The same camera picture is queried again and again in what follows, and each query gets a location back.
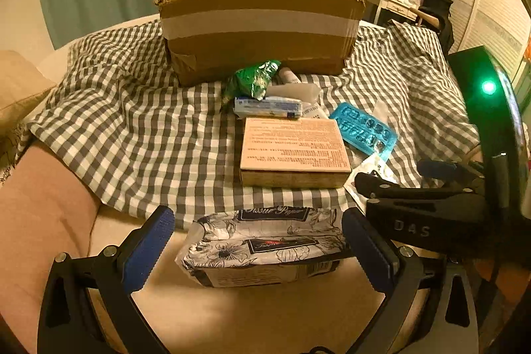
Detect white cream tube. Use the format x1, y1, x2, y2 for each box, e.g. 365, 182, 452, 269
278, 67, 301, 84

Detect grey checkered cloth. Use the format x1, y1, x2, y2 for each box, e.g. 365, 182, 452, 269
24, 21, 479, 229

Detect wooden chair with clothes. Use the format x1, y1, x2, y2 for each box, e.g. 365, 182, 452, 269
419, 0, 455, 56

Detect blue pill blister pack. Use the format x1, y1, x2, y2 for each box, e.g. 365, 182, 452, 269
330, 103, 398, 162

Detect flat brown paper box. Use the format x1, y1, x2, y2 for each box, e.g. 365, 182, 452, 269
239, 118, 352, 189

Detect green snack packet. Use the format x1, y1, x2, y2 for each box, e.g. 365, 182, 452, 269
221, 60, 281, 106

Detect brown cardboard box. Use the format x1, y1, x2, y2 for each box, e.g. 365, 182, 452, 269
155, 0, 364, 87

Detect floral tissue paper pack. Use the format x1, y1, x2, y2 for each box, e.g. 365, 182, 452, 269
176, 206, 352, 288

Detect beige pillow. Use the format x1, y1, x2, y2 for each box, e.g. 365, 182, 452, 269
0, 50, 55, 136

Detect white dressing table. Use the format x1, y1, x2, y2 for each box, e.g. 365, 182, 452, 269
364, 0, 417, 25

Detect blue white ointment box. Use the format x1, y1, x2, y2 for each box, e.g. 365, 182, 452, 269
234, 96, 302, 118

